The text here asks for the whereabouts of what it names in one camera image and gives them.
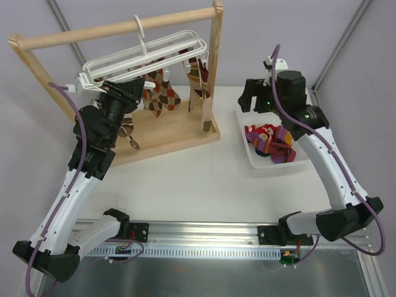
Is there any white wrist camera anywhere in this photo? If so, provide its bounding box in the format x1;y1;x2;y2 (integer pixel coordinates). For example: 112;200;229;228
263;56;289;76
66;72;104;95

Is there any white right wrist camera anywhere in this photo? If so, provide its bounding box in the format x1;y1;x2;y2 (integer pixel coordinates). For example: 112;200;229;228
263;56;289;76

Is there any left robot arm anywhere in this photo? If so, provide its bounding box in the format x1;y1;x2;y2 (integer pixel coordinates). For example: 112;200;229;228
12;78;145;283

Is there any aluminium mounting rail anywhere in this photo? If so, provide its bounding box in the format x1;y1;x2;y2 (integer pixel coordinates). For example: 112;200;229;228
37;218;369;259

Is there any brown striped sock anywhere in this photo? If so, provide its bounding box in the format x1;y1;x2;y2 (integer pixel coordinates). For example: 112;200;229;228
93;98;102;109
119;113;140;150

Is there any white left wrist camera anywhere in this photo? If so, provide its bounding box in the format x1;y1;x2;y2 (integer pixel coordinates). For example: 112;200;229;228
66;72;104;95

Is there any white plastic clip hanger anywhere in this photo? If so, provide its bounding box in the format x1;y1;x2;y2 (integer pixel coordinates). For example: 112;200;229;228
81;16;208;85

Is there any argyle sock right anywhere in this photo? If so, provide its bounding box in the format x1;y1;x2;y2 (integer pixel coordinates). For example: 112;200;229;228
155;69;181;111

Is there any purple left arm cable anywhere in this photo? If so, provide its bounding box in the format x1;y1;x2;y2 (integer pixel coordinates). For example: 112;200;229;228
24;82;88;293

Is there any wooden hanger rack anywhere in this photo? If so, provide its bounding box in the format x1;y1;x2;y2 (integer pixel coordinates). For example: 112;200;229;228
7;1;223;171

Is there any green circuit board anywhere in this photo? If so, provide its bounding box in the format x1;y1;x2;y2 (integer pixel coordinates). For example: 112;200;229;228
279;251;299;267

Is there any red white sock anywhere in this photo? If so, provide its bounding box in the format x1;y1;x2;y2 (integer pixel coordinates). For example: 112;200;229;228
244;124;277;143

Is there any beige patterned sock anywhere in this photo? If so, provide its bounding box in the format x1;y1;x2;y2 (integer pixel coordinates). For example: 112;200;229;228
187;57;213;132

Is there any purple orange striped sock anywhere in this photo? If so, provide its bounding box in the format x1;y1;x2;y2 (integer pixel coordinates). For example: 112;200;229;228
265;125;293;153

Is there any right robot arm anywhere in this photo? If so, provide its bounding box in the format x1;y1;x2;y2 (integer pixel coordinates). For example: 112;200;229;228
238;71;385;246

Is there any white plastic basket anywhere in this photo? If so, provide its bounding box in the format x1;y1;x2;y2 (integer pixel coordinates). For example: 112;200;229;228
236;105;309;170

